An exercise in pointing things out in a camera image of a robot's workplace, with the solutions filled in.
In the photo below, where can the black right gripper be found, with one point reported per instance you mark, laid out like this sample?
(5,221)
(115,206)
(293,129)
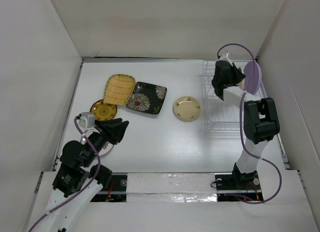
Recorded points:
(239,75)

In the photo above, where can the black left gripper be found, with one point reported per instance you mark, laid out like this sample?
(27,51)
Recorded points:
(116,130)

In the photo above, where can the yellow brown rimmed round plate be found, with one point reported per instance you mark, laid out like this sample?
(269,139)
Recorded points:
(103,111)

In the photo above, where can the purple round plate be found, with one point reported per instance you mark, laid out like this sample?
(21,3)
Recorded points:
(253,77)

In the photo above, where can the white plate with red pattern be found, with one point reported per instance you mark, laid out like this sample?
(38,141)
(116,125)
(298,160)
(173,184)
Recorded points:
(105,151)

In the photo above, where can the yellow bamboo pattern tray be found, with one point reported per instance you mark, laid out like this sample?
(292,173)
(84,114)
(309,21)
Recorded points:
(118,89)

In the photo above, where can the black square floral plate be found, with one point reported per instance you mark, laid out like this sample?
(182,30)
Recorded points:
(147,98)

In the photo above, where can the cream plate with red flowers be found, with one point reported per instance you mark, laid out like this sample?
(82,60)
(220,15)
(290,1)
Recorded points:
(187,108)

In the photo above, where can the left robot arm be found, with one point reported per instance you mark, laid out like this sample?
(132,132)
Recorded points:
(81,174)

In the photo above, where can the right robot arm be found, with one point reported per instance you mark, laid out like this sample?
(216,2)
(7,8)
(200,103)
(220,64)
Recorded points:
(259,121)

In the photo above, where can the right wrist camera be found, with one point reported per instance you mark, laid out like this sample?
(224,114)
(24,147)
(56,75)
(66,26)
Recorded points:
(225,57)

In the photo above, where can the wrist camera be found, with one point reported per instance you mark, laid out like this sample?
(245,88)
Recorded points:
(86,121)
(225,57)

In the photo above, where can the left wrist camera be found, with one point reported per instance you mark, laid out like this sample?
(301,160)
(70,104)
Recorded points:
(86,121)

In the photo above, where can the white wire dish rack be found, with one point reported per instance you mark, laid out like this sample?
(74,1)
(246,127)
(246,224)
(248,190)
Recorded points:
(220,115)

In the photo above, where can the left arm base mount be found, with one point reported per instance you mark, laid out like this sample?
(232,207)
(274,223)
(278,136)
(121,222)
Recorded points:
(116,192)

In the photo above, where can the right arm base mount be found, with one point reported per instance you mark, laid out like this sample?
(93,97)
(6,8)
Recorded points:
(228,191)

